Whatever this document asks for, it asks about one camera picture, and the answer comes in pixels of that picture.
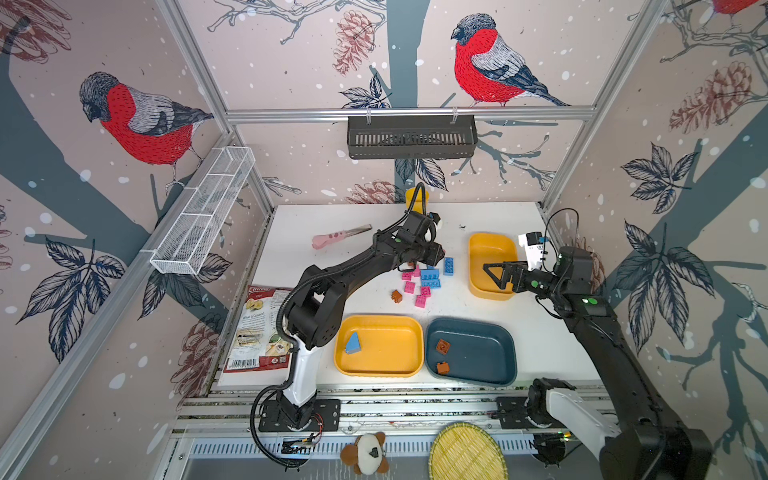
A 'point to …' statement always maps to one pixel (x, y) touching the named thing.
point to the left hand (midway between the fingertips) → (441, 252)
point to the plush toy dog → (368, 454)
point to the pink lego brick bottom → (420, 301)
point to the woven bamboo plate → (466, 451)
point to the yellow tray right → (485, 248)
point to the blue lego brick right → (448, 266)
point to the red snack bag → (258, 345)
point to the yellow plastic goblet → (418, 202)
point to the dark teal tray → (481, 351)
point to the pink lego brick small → (426, 290)
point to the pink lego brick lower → (409, 287)
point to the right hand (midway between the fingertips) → (494, 268)
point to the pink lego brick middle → (406, 276)
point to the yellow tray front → (391, 346)
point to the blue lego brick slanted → (353, 344)
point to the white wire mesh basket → (210, 201)
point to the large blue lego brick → (430, 278)
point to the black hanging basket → (413, 140)
